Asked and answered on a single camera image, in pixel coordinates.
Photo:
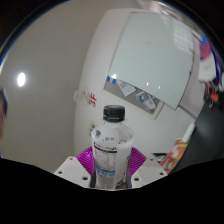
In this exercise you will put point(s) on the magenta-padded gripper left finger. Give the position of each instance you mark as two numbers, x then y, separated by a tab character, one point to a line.
85	161

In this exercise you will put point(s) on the large whiteboard on stand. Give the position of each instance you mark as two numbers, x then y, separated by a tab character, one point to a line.
153	56

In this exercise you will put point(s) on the grey framed notice board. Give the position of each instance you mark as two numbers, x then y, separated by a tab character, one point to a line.
140	98

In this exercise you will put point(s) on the small white flat object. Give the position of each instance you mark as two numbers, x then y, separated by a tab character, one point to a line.
188	132

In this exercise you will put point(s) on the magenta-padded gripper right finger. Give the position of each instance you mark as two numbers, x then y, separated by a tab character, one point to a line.
138	160

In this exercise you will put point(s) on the black and red tabletop items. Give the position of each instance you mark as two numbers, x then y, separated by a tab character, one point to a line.
212	95

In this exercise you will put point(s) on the round ceiling light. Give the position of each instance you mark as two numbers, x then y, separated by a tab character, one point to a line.
21	79

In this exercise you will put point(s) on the clear plastic water bottle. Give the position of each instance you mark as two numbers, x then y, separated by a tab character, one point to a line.
110	150

